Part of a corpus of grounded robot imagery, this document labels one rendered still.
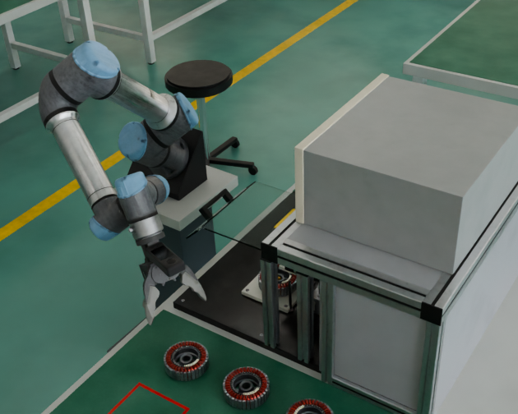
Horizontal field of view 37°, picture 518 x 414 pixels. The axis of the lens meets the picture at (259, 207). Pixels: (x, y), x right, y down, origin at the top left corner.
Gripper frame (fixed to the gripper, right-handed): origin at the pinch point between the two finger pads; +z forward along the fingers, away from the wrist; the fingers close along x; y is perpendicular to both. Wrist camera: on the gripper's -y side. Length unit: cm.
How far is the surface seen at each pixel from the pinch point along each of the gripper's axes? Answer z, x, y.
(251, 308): 9.7, -23.6, 14.8
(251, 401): 23.9, -6.2, -10.1
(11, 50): -137, -58, 362
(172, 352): 10.6, 2.2, 10.5
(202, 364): 14.9, -2.4, 4.2
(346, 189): -17, -35, -32
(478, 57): -33, -192, 87
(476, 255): 6, -55, -43
